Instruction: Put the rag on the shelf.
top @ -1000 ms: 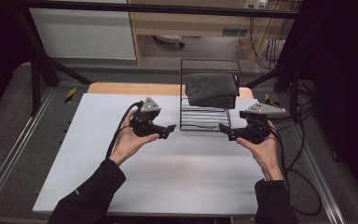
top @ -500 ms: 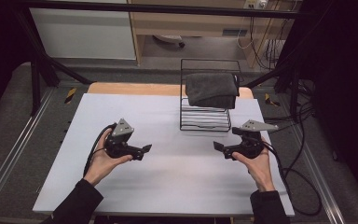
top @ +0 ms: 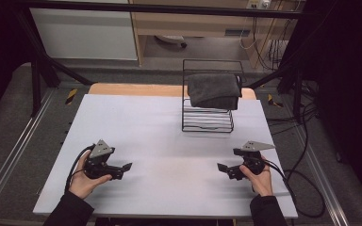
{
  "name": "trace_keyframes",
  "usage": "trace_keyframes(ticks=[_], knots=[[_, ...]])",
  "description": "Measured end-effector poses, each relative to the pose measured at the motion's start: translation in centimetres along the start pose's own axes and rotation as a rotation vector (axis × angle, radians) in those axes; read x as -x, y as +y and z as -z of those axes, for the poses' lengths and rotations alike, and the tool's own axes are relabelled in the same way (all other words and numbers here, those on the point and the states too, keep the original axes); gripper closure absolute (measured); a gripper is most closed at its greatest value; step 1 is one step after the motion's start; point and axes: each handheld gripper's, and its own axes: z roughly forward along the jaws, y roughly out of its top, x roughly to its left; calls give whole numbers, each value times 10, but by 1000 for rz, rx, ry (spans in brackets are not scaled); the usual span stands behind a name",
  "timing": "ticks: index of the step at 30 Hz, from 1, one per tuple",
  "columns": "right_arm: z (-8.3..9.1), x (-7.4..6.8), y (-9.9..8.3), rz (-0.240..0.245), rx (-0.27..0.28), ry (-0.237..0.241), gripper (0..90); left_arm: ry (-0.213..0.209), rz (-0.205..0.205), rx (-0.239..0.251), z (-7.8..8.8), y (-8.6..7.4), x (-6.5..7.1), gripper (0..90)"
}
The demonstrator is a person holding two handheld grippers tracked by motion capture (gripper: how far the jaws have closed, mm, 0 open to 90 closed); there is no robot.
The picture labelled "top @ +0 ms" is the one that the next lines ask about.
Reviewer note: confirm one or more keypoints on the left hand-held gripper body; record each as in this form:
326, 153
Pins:
99, 160

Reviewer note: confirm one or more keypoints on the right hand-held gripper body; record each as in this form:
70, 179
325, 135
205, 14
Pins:
251, 157

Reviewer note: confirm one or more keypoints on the grey towel with black edge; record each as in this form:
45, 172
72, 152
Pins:
213, 89

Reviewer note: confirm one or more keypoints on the person's right hand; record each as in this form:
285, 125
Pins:
261, 183

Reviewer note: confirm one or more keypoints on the person's left hand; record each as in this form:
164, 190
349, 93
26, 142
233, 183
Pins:
81, 183

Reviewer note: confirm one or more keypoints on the wooden table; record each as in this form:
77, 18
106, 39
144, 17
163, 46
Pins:
132, 90

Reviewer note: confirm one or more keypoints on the white cabinet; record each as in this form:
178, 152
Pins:
85, 34

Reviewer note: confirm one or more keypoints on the chair base with wheel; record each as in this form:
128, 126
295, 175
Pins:
171, 39

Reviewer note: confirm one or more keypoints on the wooden desk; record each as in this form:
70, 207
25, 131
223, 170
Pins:
194, 25

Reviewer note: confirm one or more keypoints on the white power strip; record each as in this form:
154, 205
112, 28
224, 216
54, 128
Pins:
259, 3

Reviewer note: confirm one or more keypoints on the metal floor rail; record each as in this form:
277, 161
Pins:
323, 179
15, 147

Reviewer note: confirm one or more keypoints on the black metal frame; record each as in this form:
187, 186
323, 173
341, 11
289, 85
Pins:
169, 8

